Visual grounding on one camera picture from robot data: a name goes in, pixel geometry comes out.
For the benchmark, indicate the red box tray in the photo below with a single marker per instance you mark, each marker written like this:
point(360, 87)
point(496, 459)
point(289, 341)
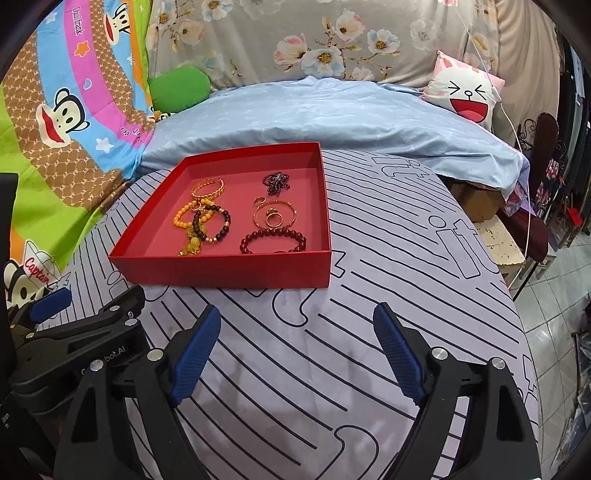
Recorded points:
point(161, 240)

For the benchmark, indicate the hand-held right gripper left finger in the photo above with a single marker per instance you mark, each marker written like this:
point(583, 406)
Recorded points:
point(194, 355)

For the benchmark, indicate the green pillow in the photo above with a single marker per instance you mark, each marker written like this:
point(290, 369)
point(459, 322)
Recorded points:
point(178, 90)

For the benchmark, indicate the dark wooden chair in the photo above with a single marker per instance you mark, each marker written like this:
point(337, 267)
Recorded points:
point(547, 138)

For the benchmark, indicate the grey floral sheet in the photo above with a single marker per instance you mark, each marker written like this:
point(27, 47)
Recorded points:
point(300, 37)

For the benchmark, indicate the rack of hanging clothes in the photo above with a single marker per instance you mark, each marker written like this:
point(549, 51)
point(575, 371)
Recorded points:
point(577, 138)

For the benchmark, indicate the light blue blanket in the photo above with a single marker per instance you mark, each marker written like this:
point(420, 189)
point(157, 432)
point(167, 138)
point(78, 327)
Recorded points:
point(323, 115)

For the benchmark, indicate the beige curtain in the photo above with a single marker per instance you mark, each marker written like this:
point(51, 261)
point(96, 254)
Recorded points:
point(526, 46)

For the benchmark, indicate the small red bag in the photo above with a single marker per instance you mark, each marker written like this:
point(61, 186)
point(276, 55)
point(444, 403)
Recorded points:
point(575, 215)

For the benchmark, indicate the grey striped bed sheet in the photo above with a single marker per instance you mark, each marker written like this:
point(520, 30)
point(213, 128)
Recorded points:
point(369, 258)

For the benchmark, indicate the pink cat face pillow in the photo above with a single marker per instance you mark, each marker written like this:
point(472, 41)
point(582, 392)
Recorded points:
point(466, 92)

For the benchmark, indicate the thin gold bangle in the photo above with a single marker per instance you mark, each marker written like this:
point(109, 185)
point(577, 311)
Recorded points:
point(295, 213)

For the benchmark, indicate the cardboard box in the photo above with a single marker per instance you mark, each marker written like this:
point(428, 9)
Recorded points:
point(478, 198)

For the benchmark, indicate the cartoon monkey printed blanket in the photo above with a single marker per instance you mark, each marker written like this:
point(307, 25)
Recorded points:
point(69, 138)

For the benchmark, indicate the gold ear cuff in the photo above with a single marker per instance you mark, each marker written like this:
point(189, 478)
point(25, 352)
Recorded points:
point(255, 203)

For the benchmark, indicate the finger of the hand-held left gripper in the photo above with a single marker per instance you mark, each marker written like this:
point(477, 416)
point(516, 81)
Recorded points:
point(48, 305)
point(117, 309)

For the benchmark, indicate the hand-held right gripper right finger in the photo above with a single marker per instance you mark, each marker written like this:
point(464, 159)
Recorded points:
point(401, 355)

